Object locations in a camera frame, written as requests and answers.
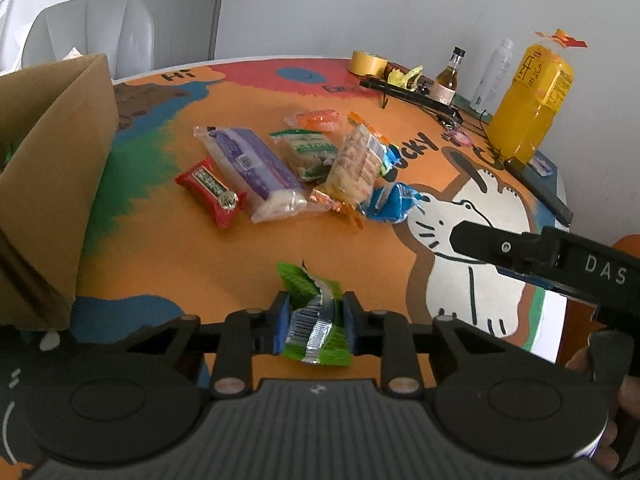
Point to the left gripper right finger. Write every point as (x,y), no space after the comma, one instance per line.
(352,312)

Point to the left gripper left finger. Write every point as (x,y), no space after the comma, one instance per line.
(280,313)

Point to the blue plum snack packet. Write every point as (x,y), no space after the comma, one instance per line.
(391,202)

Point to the purple bread package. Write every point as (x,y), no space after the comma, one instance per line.
(250,165)

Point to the orange clear cracker package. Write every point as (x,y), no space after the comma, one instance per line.
(364,156)

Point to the red snack bar packet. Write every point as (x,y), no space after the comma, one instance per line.
(207,185)

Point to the person's right hand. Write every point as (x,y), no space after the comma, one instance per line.
(627,402)

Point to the colourful cartoon table mat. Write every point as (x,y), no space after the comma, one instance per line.
(152,253)

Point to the green white snack packet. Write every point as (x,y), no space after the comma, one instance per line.
(309,154)

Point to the large yellow juice bottle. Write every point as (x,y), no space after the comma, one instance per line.
(539,87)

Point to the orange jelly packet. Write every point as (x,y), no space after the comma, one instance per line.
(316,120)

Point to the white spray bottle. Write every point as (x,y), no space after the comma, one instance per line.
(494,73)

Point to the yellow crumpled wrapper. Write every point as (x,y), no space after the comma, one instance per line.
(405,79)

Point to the small amber glass bottle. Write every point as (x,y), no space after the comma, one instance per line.
(444,87)

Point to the yellow tape roll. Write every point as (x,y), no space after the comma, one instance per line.
(365,64)

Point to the cardboard box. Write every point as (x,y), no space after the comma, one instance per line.
(58,122)

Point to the grey chair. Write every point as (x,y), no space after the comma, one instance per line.
(122,30)

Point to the pink keychain with keys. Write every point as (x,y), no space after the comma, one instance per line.
(453,134)

